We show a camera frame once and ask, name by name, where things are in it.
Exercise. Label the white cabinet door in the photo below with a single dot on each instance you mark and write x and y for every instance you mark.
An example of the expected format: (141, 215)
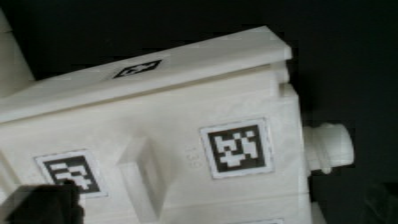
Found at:
(183, 158)

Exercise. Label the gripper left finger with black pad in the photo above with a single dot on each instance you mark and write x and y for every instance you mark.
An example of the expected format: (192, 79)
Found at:
(43, 204)

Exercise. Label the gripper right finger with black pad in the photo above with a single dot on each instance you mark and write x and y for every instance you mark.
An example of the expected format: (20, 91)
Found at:
(381, 204)

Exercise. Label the white cabinet body box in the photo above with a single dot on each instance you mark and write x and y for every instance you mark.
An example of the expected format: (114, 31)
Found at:
(233, 64)

